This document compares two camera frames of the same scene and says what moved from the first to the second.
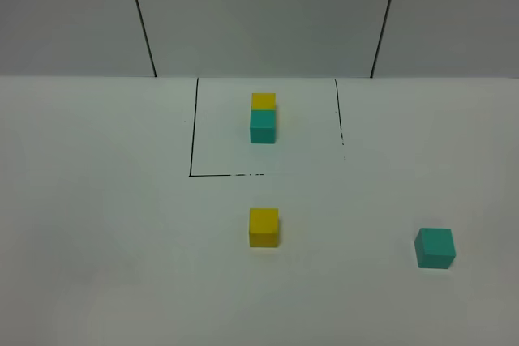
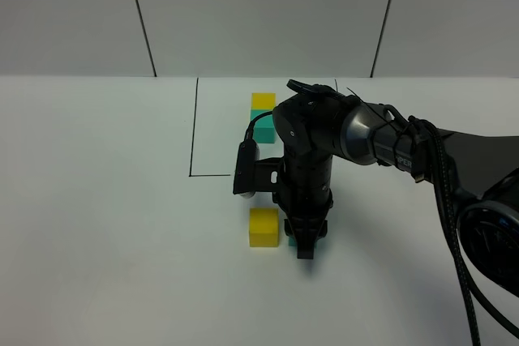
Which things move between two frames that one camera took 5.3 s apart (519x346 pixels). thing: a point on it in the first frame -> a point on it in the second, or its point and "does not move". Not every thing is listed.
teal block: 435,248 -> 292,242
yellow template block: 263,102 does not move
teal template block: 263,126 does not move
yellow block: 263,228 does not move
